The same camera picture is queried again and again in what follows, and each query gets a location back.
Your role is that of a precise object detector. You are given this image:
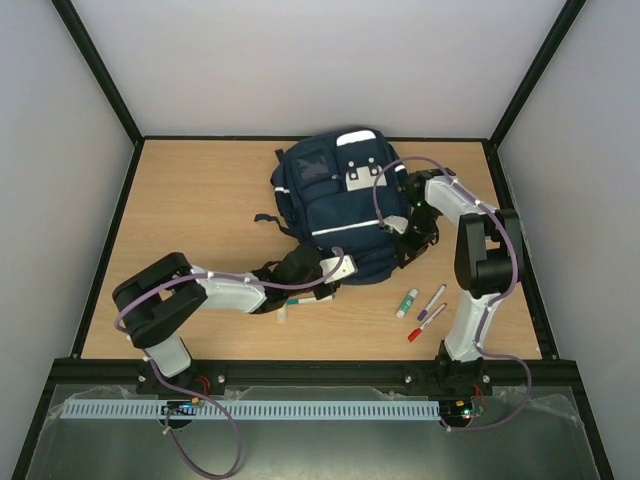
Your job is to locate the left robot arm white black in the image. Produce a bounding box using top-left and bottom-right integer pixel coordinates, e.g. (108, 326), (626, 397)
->
(112, 244), (357, 378)

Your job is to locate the red capped white marker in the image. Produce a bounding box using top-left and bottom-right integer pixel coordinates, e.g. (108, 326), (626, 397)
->
(407, 303), (447, 342)

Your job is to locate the light blue slotted cable duct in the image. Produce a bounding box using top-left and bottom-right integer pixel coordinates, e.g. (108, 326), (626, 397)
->
(60, 399), (441, 421)

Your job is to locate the black enclosure frame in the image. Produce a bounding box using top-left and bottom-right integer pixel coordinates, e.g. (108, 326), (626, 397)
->
(13, 1), (613, 479)

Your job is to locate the white glue stick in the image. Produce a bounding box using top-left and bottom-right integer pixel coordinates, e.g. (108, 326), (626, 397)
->
(395, 288), (419, 318)

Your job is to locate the teal capped white marker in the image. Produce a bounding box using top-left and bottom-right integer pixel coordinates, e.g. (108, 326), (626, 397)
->
(286, 296), (334, 306)

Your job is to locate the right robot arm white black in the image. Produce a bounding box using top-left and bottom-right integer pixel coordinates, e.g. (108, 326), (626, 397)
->
(396, 169), (522, 392)

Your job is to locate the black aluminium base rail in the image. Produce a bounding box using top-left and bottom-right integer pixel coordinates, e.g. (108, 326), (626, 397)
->
(52, 359), (496, 396)

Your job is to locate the navy blue student backpack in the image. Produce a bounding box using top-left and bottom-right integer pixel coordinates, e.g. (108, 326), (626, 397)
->
(254, 127), (410, 285)

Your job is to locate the yellow highlighter pen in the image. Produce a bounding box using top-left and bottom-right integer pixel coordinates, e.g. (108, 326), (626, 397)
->
(277, 305), (289, 322)

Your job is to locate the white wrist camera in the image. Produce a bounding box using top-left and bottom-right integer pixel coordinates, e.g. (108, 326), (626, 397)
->
(320, 255), (358, 284)
(381, 215), (409, 235)

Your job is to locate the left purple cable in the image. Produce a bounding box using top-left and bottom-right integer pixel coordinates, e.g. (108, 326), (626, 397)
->
(114, 245), (345, 476)

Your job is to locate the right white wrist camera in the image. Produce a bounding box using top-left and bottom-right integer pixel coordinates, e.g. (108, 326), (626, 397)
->
(381, 215), (409, 235)

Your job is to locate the purple capped white marker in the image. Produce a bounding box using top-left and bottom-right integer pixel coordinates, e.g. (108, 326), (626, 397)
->
(417, 284), (447, 321)

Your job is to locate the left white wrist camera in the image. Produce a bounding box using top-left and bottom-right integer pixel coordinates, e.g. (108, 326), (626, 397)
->
(320, 255), (358, 284)

